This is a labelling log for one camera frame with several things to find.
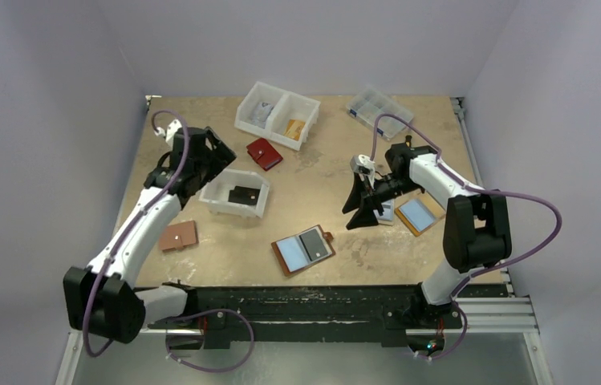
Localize grey magnetic stripe card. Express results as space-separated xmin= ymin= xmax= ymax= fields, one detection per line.
xmin=298 ymin=229 xmax=332 ymax=262

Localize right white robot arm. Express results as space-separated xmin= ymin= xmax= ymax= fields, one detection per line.
xmin=342 ymin=142 xmax=512 ymax=326

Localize tan leather card holder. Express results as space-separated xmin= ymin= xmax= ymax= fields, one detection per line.
xmin=271 ymin=225 xmax=335 ymax=277

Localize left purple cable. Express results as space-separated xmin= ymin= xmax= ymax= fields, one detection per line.
xmin=82 ymin=110 xmax=256 ymax=375

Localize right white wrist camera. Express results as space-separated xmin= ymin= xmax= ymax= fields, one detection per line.
xmin=350 ymin=155 xmax=376 ymax=179

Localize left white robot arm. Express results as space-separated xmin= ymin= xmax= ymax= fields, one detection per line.
xmin=63 ymin=127 xmax=236 ymax=343

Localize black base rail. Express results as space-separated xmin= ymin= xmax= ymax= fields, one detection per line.
xmin=153 ymin=285 xmax=462 ymax=349

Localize patterned card in bin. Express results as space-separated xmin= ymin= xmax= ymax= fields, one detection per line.
xmin=249 ymin=101 xmax=274 ymax=128

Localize blue card white tray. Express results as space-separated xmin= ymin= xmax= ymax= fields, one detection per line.
xmin=374 ymin=199 xmax=395 ymax=225

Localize white two-compartment bin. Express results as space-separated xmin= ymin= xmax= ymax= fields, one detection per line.
xmin=234 ymin=81 xmax=321 ymax=152

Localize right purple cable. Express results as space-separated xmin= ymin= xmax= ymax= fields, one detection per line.
xmin=369 ymin=112 xmax=564 ymax=363

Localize red leather card holder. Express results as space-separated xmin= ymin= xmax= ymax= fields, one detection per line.
xmin=246 ymin=138 xmax=283 ymax=171

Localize clear plastic organizer box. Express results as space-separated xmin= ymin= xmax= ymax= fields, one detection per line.
xmin=346 ymin=87 xmax=414 ymax=140

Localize black card in bin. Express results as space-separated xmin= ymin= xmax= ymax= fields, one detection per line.
xmin=228 ymin=185 xmax=260 ymax=206

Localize gold card in bin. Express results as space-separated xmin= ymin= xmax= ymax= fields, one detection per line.
xmin=284 ymin=120 xmax=306 ymax=141

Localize small white plastic bin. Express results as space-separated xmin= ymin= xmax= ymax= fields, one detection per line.
xmin=199 ymin=168 xmax=270 ymax=218

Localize purple cable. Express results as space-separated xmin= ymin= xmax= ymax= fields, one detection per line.
xmin=369 ymin=112 xmax=564 ymax=363
xmin=82 ymin=110 xmax=256 ymax=375

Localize pink leather card holder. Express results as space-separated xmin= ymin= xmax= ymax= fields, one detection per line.
xmin=158 ymin=221 xmax=199 ymax=253

